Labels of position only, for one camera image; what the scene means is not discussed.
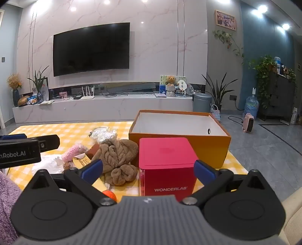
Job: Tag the pastel woven basket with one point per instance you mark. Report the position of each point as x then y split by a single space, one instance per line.
216 114

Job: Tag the green orchid plant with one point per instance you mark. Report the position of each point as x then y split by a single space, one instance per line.
37 80

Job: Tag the clear crinkled plastic bag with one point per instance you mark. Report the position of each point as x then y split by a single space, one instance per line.
103 134

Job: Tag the white and blue bottle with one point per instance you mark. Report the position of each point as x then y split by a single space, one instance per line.
277 62

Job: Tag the marble television console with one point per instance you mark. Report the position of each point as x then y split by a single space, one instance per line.
106 107

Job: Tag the white round hand fan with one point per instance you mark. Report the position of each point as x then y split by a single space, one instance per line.
182 85

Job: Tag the white router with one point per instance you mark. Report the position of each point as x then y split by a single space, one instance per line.
87 96

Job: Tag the dark grey cabinet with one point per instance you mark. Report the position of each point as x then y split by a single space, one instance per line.
280 99

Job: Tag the white tissue paper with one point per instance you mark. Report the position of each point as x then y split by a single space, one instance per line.
48 162

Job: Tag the brown teddy bear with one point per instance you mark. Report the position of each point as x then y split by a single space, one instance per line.
171 80

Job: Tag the white flat device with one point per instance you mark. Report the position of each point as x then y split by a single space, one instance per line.
158 95

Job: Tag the brown packet with yellow tag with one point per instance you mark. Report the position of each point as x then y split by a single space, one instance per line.
92 152

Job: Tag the brown round hat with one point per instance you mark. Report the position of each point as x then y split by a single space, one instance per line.
23 100

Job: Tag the red cube box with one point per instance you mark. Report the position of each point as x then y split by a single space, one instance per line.
165 169

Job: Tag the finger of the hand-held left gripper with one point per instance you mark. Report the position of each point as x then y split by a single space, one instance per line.
13 136
50 142

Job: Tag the hanging vine plant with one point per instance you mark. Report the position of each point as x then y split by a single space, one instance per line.
232 42

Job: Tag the vase with yellow flowers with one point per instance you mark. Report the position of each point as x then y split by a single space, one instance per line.
15 93

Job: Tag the orange ball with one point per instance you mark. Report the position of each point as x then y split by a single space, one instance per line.
110 196

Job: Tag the green bamboo picture card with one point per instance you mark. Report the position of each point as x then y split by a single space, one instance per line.
162 79

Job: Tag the pink space heater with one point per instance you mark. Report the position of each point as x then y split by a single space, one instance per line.
249 123

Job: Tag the decorative round plate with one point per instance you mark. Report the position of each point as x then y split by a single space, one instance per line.
190 89

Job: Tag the yellow checkered mat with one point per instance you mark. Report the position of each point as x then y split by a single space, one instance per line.
70 132

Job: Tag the wall power socket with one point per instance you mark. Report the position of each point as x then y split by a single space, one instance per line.
233 97

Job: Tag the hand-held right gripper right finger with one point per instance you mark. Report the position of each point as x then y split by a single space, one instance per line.
203 170

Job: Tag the sofa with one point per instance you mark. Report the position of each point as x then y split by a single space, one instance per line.
293 219

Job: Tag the pink knitted cloth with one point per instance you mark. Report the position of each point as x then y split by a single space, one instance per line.
73 152

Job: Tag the purple fuzzy cloth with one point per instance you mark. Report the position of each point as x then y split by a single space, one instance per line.
8 202

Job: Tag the grey pedal trash bin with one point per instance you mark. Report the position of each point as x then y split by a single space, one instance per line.
201 103

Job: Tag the black flat television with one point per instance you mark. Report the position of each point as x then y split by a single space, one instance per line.
92 49

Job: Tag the wooden framed picture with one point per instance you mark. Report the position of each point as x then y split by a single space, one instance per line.
225 20

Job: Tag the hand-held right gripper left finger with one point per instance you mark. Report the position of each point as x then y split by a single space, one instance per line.
92 169

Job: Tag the blue water jug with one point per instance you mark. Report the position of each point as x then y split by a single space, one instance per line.
250 106

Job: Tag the bushy trailing plant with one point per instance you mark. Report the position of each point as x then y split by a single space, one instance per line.
264 73

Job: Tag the brown fuzzy cloth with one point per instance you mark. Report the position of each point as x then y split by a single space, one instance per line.
118 153

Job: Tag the long-leaf potted plant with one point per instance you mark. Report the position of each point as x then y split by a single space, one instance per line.
218 94

